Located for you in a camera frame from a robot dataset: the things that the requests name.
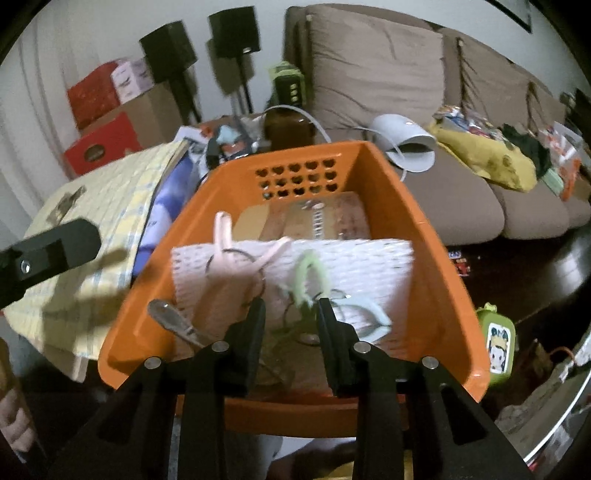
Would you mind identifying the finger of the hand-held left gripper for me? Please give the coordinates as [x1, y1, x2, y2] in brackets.
[0, 219, 102, 310]

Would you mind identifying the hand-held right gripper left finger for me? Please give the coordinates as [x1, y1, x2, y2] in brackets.
[48, 298, 267, 480]

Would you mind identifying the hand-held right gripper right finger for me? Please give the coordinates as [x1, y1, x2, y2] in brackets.
[318, 298, 532, 480]

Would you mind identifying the blue-grey plastic clip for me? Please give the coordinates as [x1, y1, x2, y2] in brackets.
[330, 291, 393, 342]

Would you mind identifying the pink plastic clip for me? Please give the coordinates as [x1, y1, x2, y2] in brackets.
[205, 211, 293, 333]

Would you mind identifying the green plastic clip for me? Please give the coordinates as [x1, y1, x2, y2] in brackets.
[293, 251, 331, 324]

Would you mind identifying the white foam wrap sheet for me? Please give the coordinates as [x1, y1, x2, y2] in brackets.
[171, 237, 414, 393]

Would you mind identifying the clear jar with tan lid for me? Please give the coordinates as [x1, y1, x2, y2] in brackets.
[233, 193, 372, 241]

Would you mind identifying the orange plastic basket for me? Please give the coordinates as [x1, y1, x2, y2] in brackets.
[98, 141, 491, 437]

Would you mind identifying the person's left hand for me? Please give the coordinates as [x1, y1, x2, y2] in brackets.
[0, 339, 38, 462]

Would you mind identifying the yellow checked tablecloth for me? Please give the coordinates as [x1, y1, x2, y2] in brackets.
[4, 138, 190, 381]

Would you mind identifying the red box with oval label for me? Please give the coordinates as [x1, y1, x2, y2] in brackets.
[63, 112, 144, 176]

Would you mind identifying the purple white plastic pack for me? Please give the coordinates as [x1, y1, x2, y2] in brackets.
[134, 154, 204, 278]

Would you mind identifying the red blue snack box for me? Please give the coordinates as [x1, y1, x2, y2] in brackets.
[445, 249, 472, 278]

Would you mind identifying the red patterned gift box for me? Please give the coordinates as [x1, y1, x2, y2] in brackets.
[67, 62, 123, 130]

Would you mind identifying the brown cardboard box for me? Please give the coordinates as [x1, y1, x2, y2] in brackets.
[92, 83, 178, 148]

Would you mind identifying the green cartoon lunch box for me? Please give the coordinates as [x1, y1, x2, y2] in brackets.
[475, 304, 517, 386]

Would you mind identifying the printed paper sheet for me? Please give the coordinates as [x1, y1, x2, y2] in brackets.
[174, 127, 208, 144]

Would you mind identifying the white pink small box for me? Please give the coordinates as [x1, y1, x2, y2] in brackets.
[111, 58, 154, 104]

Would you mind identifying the brown sofa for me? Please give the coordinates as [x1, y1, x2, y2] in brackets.
[284, 4, 591, 241]

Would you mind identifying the light blue handheld device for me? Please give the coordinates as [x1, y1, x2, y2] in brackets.
[215, 124, 241, 146]

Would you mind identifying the dark brown wooden box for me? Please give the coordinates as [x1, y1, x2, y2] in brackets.
[263, 108, 317, 151]

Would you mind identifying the white nail lamp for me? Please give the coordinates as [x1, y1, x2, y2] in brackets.
[372, 114, 436, 172]

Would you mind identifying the pile of assorted bags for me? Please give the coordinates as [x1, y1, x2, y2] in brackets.
[496, 339, 591, 472]

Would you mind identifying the black speaker on stand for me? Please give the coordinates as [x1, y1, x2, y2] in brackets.
[140, 21, 204, 125]
[209, 7, 259, 114]

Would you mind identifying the yellow cloth bag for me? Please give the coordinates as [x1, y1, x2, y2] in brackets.
[429, 122, 539, 192]

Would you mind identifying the green black power station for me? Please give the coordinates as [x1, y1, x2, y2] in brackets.
[270, 64, 308, 104]

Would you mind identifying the pile of snack packets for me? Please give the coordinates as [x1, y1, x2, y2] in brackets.
[431, 105, 504, 139]

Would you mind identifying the mint green small box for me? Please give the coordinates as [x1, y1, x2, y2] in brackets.
[540, 170, 564, 195]

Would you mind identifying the large brown sofa cushion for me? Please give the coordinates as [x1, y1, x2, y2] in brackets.
[307, 6, 444, 134]

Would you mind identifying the dark green cloth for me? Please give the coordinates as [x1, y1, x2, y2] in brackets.
[501, 124, 552, 178]

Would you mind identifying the white orange paper bag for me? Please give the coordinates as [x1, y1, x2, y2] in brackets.
[538, 122, 583, 200]

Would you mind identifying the framed ink painting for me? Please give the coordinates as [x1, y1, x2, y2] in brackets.
[489, 0, 532, 33]

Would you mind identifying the white lamp cord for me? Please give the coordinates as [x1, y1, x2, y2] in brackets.
[355, 127, 409, 183]

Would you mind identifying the white charging cable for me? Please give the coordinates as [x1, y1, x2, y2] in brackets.
[263, 105, 331, 144]

